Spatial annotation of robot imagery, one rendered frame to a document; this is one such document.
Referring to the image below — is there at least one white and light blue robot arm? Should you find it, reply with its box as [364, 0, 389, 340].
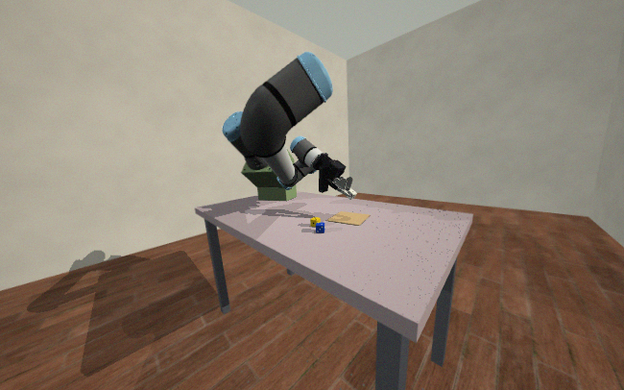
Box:
[223, 52, 333, 190]

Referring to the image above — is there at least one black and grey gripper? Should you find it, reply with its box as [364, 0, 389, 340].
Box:
[313, 153, 352, 197]

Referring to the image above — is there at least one tan flat mat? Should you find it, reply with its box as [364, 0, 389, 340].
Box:
[326, 211, 370, 226]

